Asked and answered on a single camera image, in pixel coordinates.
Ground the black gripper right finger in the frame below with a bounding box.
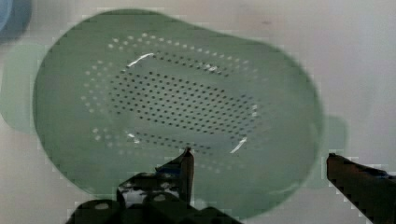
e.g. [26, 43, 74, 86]
[326, 153, 396, 224]

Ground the green plastic strainer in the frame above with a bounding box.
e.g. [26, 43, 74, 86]
[0, 8, 348, 219]

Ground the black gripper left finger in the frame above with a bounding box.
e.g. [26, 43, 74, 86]
[117, 147, 194, 208]

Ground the blue bowl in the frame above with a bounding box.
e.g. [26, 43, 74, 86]
[0, 0, 32, 44]

